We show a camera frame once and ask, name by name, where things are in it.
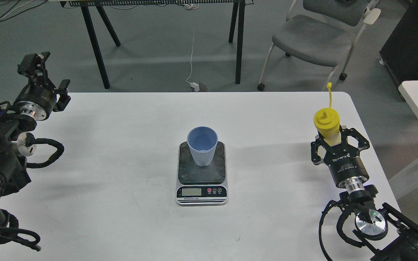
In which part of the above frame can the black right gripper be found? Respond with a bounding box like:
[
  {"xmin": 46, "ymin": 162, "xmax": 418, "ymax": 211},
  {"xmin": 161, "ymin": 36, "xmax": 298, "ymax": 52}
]
[{"xmin": 311, "ymin": 126, "xmax": 370, "ymax": 189}]

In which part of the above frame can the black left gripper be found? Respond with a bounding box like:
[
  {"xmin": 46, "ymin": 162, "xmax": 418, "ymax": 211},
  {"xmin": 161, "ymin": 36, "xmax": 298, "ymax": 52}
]
[{"xmin": 13, "ymin": 51, "xmax": 71, "ymax": 121}]

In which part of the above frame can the yellow squeeze bottle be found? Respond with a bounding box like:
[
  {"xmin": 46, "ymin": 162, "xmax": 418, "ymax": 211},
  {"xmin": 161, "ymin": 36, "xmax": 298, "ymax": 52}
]
[{"xmin": 313, "ymin": 82, "xmax": 341, "ymax": 146}]

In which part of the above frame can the blue ribbed plastic cup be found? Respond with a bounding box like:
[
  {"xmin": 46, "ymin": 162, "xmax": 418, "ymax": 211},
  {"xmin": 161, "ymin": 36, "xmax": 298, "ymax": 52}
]
[{"xmin": 187, "ymin": 126, "xmax": 218, "ymax": 167}]

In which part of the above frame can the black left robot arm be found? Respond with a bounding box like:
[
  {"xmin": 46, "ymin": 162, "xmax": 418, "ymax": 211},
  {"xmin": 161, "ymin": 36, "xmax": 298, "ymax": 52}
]
[{"xmin": 0, "ymin": 51, "xmax": 71, "ymax": 251}]

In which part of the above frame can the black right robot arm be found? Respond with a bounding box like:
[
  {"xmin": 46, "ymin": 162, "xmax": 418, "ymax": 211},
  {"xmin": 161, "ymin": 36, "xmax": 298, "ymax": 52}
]
[{"xmin": 311, "ymin": 126, "xmax": 418, "ymax": 261}]

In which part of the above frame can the digital kitchen scale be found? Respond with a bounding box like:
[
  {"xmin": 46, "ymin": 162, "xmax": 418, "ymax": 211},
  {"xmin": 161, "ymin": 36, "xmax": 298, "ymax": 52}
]
[{"xmin": 176, "ymin": 141, "xmax": 228, "ymax": 206}]

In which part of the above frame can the grey office chair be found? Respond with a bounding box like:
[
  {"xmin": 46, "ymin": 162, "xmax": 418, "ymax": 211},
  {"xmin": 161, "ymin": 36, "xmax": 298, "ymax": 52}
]
[{"xmin": 262, "ymin": 0, "xmax": 381, "ymax": 90}]

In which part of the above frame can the black cabinet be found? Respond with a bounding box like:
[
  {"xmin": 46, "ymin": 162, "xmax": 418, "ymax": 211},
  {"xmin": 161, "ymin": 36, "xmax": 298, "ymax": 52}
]
[{"xmin": 380, "ymin": 0, "xmax": 418, "ymax": 86}]

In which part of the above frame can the white power adapter plug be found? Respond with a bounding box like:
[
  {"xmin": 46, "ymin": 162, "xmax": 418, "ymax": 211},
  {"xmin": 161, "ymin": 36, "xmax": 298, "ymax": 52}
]
[{"xmin": 190, "ymin": 82, "xmax": 208, "ymax": 92}]

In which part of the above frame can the black legged background table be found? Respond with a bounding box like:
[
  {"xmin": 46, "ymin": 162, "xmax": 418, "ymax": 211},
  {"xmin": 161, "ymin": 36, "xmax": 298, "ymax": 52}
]
[{"xmin": 60, "ymin": 0, "xmax": 255, "ymax": 89}]

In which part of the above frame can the white cable on floor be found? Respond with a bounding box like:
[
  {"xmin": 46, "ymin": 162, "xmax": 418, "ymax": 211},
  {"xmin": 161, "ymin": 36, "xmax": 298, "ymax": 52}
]
[{"xmin": 186, "ymin": 29, "xmax": 196, "ymax": 86}]

